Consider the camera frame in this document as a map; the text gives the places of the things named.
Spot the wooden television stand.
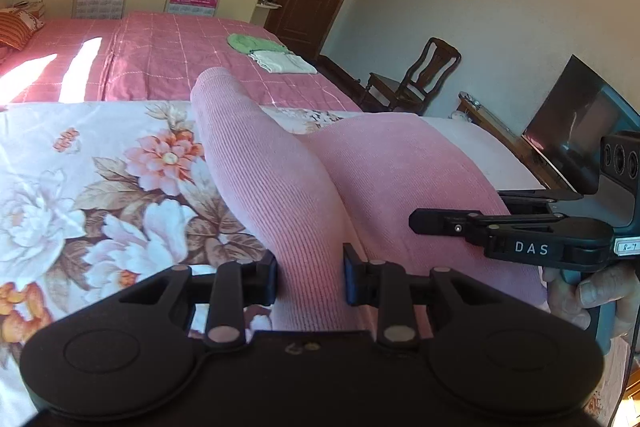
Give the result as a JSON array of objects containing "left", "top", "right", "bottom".
[{"left": 457, "top": 97, "right": 567, "bottom": 190}]

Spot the white folded cloth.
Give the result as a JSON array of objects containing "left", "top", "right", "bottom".
[{"left": 248, "top": 50, "right": 319, "bottom": 75}]

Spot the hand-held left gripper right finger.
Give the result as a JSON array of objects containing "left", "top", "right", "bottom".
[{"left": 342, "top": 243, "right": 502, "bottom": 354}]

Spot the person's right hand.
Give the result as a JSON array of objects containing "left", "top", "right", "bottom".
[{"left": 542, "top": 263, "right": 640, "bottom": 341}]

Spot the pink knit sweater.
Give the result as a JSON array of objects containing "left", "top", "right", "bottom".
[{"left": 190, "top": 67, "right": 549, "bottom": 343}]

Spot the orange patterned pillow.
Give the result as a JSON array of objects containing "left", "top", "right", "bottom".
[{"left": 0, "top": 2, "right": 47, "bottom": 52}]

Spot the pink plaid bed sheet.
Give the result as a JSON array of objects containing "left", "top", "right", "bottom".
[{"left": 0, "top": 11, "right": 364, "bottom": 114}]

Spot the floral bed blanket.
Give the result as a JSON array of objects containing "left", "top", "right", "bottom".
[{"left": 0, "top": 99, "right": 637, "bottom": 427}]

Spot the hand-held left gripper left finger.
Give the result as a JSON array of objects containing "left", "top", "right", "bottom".
[{"left": 118, "top": 251, "right": 279, "bottom": 354}]

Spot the green folded cloth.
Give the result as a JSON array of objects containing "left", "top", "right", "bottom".
[{"left": 227, "top": 33, "right": 296, "bottom": 56}]

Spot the dark wooden chair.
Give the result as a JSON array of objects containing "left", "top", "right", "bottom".
[{"left": 360, "top": 37, "right": 462, "bottom": 116}]

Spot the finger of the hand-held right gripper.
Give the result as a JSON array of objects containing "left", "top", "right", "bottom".
[
  {"left": 497, "top": 189, "right": 585, "bottom": 215},
  {"left": 408, "top": 207, "right": 567, "bottom": 242}
]

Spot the flat screen television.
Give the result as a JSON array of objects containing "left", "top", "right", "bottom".
[{"left": 521, "top": 54, "right": 640, "bottom": 196}]

